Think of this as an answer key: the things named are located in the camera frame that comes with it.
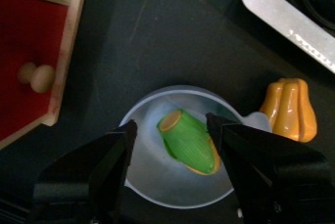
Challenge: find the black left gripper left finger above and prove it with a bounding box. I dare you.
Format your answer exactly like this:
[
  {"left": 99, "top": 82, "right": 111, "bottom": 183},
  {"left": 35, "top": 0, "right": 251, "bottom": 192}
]
[{"left": 27, "top": 118, "right": 139, "bottom": 224}]

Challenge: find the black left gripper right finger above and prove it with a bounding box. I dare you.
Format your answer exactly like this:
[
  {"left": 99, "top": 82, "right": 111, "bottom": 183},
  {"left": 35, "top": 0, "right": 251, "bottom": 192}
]
[{"left": 204, "top": 112, "right": 335, "bottom": 224}]

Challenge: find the yellow toy bell pepper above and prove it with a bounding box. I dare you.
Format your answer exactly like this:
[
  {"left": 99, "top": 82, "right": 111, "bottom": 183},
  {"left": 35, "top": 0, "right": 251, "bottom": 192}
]
[{"left": 257, "top": 77, "right": 318, "bottom": 144}]

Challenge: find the light blue plastic bowl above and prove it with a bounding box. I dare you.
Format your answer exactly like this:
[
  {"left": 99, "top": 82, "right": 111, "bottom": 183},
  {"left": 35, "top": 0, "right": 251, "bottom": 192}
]
[{"left": 118, "top": 84, "right": 273, "bottom": 210}]

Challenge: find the green toy corn cob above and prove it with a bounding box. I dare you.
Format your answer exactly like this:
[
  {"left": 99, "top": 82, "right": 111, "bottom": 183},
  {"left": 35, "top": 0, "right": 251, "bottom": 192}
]
[{"left": 156, "top": 109, "right": 223, "bottom": 176}]

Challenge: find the red wooden drawer box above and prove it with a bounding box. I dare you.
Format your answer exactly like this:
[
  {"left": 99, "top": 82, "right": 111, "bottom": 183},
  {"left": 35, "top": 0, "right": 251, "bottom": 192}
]
[{"left": 0, "top": 0, "right": 86, "bottom": 151}]

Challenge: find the grey metal tray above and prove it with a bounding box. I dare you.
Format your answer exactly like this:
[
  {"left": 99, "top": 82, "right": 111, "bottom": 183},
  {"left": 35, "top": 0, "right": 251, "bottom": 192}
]
[{"left": 240, "top": 0, "right": 335, "bottom": 74}]

